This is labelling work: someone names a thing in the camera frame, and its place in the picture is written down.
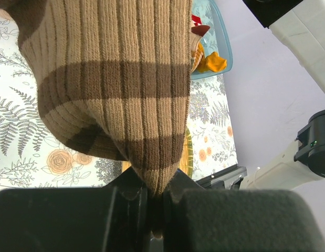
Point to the floral patterned table mat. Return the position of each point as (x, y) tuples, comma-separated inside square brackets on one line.
[(31, 157)]

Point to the brown cream striped sock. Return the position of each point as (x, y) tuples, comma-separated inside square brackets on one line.
[(113, 77)]

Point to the red white patterned sock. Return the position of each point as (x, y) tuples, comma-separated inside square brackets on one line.
[(196, 20)]

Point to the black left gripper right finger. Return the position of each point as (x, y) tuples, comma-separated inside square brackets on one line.
[(197, 219)]

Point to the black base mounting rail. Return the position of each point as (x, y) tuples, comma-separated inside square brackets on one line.
[(229, 178)]

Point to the brown olive sock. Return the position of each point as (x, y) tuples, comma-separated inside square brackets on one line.
[(199, 39)]

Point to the woven bamboo tray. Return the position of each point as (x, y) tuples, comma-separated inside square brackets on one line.
[(186, 162)]

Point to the blue transparent plastic basin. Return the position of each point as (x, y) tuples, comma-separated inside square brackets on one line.
[(216, 39)]

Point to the mustard yellow sock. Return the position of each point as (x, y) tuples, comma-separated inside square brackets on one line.
[(203, 63)]

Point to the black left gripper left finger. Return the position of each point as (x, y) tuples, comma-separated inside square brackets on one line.
[(108, 218)]

